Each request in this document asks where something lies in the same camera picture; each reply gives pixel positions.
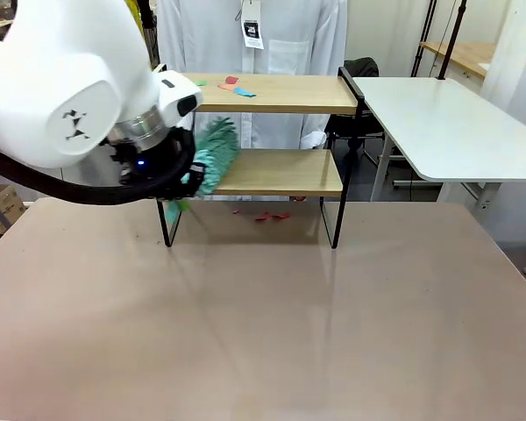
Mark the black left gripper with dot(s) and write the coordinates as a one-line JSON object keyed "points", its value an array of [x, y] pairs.
{"points": [[144, 162]]}

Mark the teal microfibre duster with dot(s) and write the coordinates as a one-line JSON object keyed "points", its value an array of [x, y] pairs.
{"points": [[217, 149]]}

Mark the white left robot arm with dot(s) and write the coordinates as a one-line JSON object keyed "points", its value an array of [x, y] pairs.
{"points": [[61, 74]]}

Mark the two-tier wood metal shelf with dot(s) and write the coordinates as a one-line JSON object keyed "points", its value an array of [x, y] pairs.
{"points": [[280, 171]]}

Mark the white side table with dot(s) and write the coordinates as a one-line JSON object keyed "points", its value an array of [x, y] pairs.
{"points": [[442, 123]]}

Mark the green paper scrap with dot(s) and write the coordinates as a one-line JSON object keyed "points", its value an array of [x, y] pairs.
{"points": [[201, 82]]}

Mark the salmon paper scrap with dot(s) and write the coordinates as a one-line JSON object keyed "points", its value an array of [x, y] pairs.
{"points": [[226, 86]]}

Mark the wooden background desk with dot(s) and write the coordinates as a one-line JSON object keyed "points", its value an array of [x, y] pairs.
{"points": [[464, 54]]}

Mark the blue paper scrap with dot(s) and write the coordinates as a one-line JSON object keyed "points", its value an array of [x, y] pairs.
{"points": [[244, 91]]}

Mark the black pole stand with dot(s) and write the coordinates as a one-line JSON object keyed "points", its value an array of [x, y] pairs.
{"points": [[449, 44]]}

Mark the black tripod stand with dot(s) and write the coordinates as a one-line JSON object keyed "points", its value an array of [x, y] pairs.
{"points": [[424, 39]]}

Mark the white hanging name badge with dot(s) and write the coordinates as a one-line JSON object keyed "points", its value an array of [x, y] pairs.
{"points": [[253, 26]]}

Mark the brown cardboard box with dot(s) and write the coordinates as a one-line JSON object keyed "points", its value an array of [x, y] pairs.
{"points": [[9, 201]]}

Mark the black office chair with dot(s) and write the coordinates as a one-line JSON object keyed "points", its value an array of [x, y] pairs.
{"points": [[364, 68]]}

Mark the person in white lab coat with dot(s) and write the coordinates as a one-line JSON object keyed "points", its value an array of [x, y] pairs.
{"points": [[289, 26]]}

